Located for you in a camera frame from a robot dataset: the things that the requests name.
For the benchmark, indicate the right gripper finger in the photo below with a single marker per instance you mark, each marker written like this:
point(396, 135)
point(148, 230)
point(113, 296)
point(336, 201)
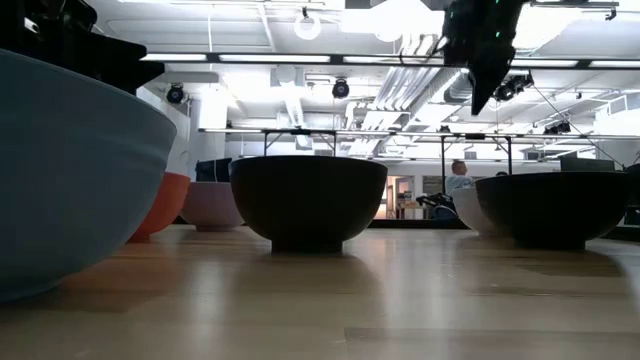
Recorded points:
point(487, 80)

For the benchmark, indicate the white bowl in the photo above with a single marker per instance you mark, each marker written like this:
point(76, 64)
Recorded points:
point(467, 212)

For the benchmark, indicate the large blue bowl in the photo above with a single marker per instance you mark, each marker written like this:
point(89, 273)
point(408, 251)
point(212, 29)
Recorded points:
point(75, 175)

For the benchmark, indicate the black bowl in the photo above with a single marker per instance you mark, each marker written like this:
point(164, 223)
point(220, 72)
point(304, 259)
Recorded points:
point(550, 210)

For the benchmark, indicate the orange bowl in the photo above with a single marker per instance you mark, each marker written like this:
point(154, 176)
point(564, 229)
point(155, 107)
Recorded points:
point(165, 205)

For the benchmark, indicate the lavender bowl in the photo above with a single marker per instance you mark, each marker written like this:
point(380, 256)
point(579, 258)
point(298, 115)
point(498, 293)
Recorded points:
point(212, 205)

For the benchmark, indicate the dark grey bowl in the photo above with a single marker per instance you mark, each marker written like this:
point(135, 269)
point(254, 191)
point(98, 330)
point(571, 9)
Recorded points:
point(307, 200)

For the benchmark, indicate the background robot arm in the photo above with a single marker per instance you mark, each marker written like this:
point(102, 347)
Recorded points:
point(435, 202)

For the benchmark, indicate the black ceiling light cluster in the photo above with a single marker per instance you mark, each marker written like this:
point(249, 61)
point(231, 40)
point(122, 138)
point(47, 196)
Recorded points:
point(512, 86)

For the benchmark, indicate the person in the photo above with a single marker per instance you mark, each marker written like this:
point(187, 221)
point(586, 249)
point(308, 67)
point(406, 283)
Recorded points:
point(457, 177)

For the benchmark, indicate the black ceiling spotlight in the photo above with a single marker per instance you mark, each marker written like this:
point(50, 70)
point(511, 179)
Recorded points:
point(175, 94)
point(340, 88)

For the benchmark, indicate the wide dark monitor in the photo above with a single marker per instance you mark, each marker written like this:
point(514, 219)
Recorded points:
point(587, 165)

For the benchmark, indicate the overhead light bar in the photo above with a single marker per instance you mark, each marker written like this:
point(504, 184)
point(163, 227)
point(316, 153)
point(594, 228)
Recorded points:
point(335, 59)

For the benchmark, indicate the small dark monitor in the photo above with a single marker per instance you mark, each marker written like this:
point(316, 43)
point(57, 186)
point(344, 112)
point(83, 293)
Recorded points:
point(214, 171)

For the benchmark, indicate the tall black frame stand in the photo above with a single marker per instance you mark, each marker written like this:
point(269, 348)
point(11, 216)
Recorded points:
point(443, 165)

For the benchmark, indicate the black aluminium table frame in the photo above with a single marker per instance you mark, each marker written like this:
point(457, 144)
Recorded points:
point(410, 224)

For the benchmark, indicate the low black frame stand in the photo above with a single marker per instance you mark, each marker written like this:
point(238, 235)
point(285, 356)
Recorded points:
point(300, 132)

